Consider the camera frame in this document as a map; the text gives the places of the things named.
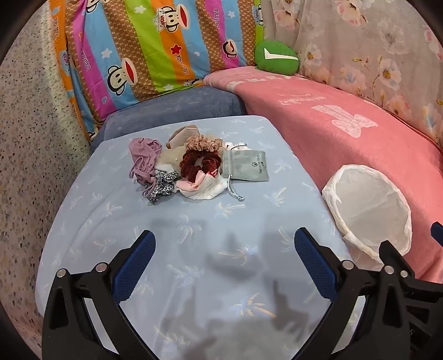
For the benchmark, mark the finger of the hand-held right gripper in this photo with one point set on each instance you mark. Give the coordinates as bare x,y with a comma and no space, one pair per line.
394,258
439,231

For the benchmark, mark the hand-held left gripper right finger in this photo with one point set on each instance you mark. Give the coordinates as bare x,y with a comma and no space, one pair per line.
313,266

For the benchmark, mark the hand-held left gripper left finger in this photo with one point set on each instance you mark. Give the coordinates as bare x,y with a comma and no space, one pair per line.
136,263

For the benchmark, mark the trash bin with white bag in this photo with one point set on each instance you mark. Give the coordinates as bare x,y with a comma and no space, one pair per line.
367,207

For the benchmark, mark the leopard print scrunchie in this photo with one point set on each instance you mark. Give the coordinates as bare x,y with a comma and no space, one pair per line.
162,187

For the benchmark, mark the lilac cloth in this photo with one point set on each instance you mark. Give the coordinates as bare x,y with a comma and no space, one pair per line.
143,152

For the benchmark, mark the dark red velvet scrunchie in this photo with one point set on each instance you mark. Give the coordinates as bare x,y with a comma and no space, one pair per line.
188,162

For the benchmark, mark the tan pouch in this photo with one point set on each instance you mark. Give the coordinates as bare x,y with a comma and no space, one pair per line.
181,136

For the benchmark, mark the dusty pink scrunchie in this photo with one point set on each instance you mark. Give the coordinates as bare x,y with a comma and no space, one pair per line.
200,143

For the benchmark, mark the light blue printed tablecloth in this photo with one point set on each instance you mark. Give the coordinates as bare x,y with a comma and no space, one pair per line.
173,225

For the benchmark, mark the pink blanket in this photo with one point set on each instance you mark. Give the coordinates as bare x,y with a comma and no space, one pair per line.
311,145

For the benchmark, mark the blue-grey seat cushion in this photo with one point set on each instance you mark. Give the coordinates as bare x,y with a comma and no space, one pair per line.
173,104

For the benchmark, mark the grey floral blanket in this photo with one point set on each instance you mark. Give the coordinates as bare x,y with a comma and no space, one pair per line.
363,45

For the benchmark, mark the green cushion with white tick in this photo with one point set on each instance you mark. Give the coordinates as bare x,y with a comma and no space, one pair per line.
277,64

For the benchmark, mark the striped cartoon monkey quilt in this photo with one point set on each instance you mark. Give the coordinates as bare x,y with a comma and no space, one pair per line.
148,52

